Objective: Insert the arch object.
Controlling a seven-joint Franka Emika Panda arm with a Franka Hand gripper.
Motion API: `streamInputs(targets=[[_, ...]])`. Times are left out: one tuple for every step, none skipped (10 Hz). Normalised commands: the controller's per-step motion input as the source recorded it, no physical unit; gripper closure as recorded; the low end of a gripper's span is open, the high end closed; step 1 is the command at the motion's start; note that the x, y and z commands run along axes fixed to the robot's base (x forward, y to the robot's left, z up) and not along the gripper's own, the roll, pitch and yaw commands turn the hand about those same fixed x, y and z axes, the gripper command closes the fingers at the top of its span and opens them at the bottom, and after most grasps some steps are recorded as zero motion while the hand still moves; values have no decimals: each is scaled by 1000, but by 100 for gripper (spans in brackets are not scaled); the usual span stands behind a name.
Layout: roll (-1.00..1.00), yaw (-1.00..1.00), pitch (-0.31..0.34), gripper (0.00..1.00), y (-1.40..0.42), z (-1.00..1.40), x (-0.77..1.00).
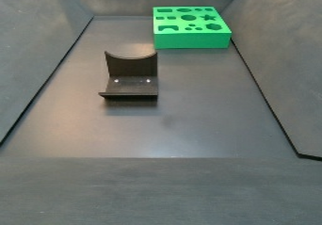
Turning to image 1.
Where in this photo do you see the black L-shaped holder stand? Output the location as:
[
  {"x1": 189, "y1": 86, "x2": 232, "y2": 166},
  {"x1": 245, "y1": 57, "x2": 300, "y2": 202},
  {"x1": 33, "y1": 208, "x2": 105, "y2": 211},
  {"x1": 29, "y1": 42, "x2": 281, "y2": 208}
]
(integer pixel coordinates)
[{"x1": 98, "y1": 52, "x2": 159, "y2": 99}]

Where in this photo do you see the green shape sorter block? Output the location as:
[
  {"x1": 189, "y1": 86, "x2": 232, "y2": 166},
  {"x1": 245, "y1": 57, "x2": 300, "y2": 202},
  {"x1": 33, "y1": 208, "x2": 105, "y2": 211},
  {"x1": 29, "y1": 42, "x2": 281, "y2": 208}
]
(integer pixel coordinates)
[{"x1": 152, "y1": 7, "x2": 231, "y2": 49}]

